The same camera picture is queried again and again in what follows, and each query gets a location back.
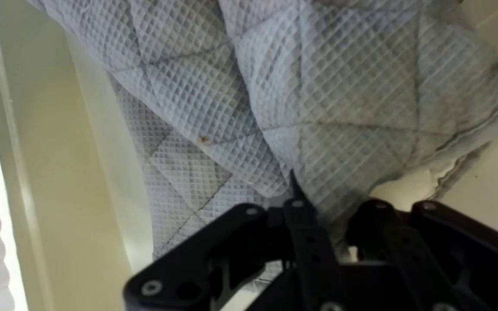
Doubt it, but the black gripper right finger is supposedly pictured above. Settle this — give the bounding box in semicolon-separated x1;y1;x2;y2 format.
342;197;498;311

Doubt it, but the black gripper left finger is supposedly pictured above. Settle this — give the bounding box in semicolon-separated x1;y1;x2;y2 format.
123;167;346;311

